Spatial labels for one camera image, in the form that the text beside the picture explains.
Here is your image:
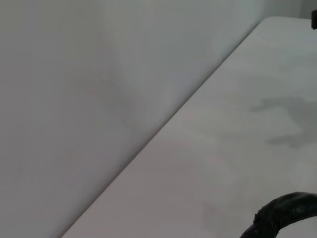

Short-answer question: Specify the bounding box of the black round teapot with handle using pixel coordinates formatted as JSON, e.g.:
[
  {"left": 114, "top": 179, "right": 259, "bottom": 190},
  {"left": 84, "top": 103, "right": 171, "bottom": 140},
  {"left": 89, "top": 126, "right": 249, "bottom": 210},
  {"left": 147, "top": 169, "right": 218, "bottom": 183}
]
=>
[{"left": 239, "top": 191, "right": 317, "bottom": 238}]

